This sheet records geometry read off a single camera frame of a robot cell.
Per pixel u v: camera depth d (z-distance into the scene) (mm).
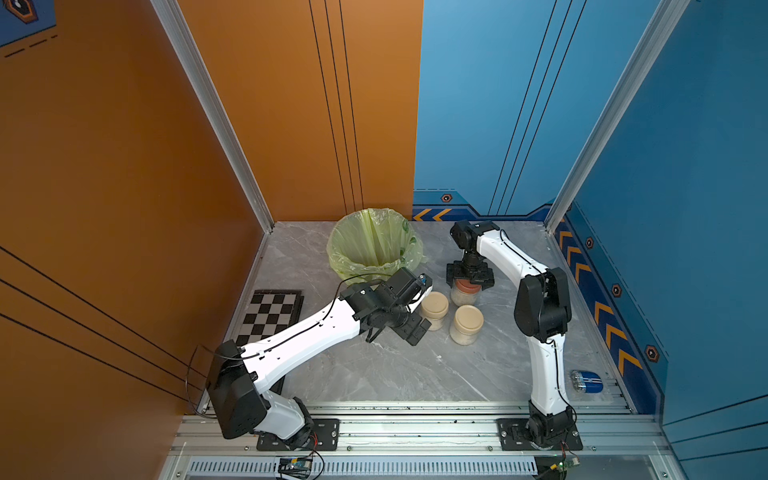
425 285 671
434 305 848
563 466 694
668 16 697
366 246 921
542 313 569
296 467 713
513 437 725
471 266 811
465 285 874
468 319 809
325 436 738
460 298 940
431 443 726
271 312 920
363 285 557
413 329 656
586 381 791
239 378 405
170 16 696
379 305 551
